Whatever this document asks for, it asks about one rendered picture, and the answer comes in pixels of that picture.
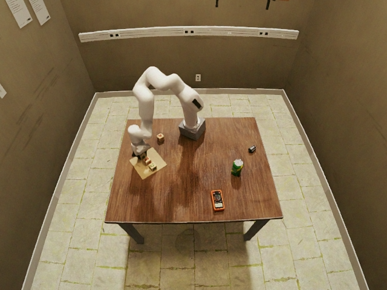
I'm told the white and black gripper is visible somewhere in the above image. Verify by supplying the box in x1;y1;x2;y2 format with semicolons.
131;143;147;160

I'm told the tan square mat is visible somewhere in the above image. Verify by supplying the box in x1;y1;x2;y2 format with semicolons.
130;147;167;180

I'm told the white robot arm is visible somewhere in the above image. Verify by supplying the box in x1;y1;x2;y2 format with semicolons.
128;66;204;155

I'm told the green drink can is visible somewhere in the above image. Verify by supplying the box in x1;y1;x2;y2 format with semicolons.
231;159;243;176

